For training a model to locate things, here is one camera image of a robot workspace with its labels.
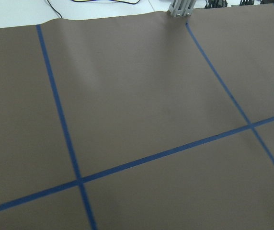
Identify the aluminium frame post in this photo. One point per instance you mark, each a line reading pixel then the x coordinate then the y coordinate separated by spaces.
pixel 181 8

